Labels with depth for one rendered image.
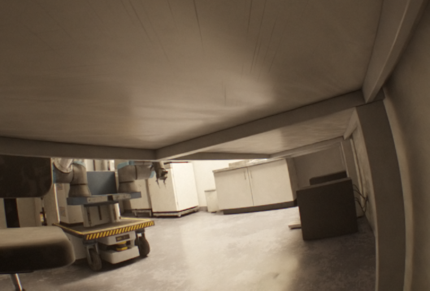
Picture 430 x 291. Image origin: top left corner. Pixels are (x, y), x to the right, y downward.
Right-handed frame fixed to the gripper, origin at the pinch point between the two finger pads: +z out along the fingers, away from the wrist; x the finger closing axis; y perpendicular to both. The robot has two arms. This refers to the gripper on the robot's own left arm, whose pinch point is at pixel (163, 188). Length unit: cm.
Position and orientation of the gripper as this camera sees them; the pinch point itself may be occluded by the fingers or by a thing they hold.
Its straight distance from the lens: 157.6
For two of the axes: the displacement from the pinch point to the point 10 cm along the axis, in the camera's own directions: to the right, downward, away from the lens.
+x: 7.0, 1.6, 6.9
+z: 3.6, 7.6, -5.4
